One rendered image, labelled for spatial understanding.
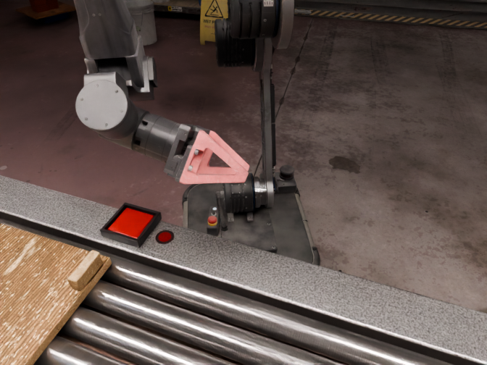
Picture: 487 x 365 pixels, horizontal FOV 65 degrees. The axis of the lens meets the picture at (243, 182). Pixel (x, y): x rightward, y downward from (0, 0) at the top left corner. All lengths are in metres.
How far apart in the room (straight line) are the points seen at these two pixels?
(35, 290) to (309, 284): 0.41
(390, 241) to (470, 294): 0.39
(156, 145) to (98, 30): 0.15
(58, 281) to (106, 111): 0.30
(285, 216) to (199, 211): 0.38
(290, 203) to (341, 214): 0.43
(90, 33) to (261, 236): 1.19
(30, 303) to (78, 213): 0.21
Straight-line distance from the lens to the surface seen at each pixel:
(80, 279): 0.61
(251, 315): 0.59
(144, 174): 2.35
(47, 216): 0.80
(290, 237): 1.60
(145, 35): 4.21
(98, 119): 0.46
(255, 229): 1.59
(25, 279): 0.68
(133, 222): 0.71
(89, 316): 0.62
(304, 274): 0.63
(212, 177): 0.47
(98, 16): 0.51
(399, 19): 5.10
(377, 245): 1.98
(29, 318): 0.63
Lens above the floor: 1.42
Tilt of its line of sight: 40 degrees down
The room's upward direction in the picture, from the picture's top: straight up
